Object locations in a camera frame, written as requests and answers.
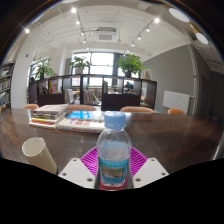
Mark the white wall radiator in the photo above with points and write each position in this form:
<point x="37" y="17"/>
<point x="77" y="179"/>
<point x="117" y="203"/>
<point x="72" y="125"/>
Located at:
<point x="176" y="101"/>

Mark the tall dark bookshelf unit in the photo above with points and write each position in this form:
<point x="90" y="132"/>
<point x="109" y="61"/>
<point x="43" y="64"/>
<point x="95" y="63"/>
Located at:
<point x="6" y="86"/>

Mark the flat round red coaster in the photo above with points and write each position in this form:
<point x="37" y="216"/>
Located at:
<point x="124" y="185"/>

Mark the small white-potted green plant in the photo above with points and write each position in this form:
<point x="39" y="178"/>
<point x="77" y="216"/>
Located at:
<point x="80" y="63"/>

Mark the blue and white cover book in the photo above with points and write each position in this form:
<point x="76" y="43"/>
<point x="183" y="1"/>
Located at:
<point x="83" y="124"/>

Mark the yellow-spined book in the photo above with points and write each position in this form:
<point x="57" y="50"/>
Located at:
<point x="46" y="119"/>

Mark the ceiling lights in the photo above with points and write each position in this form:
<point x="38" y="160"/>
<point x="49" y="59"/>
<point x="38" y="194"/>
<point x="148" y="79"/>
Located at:
<point x="73" y="10"/>

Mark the white-covered book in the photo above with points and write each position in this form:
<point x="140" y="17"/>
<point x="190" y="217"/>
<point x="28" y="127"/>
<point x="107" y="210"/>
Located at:
<point x="51" y="109"/>

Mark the bushy green potted plant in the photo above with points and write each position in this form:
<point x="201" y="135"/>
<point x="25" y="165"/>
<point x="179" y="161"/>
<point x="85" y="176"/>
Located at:
<point x="43" y="68"/>

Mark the red-spined book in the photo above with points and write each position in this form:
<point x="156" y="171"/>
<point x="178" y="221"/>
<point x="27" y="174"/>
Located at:
<point x="45" y="124"/>

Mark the clear blue-capped water bottle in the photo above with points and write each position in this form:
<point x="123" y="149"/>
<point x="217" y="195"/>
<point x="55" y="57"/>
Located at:
<point x="114" y="156"/>

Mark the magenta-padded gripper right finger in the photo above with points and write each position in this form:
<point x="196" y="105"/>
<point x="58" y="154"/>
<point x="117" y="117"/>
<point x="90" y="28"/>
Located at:
<point x="151" y="171"/>

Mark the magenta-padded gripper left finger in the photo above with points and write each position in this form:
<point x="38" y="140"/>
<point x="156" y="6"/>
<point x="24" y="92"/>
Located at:
<point x="75" y="172"/>

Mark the ceiling air conditioner unit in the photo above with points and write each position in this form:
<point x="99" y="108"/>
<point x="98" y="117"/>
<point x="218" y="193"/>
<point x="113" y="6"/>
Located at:
<point x="106" y="35"/>

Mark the low dark divider shelf unit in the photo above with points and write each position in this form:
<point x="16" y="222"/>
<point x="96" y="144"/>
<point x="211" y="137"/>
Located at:
<point x="116" y="101"/>

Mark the person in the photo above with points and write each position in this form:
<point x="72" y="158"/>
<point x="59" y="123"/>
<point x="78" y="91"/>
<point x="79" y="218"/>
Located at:
<point x="129" y="86"/>

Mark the large dark-potted green plant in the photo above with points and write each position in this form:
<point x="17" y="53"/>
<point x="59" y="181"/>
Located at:
<point x="130" y="64"/>

